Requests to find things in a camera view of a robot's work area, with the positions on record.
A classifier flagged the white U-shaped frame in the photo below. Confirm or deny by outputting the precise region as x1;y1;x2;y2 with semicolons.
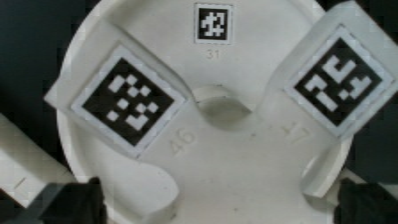
0;113;77;207

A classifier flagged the white cross-shaped table base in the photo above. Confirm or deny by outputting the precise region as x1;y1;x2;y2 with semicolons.
45;0;398;224

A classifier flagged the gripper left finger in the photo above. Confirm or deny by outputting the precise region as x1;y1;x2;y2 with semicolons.
0;177;109;224

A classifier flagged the white table leg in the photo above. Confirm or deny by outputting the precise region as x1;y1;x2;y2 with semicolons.
192;85;235;103

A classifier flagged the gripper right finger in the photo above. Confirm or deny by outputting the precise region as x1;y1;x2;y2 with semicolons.
333;178;398;224

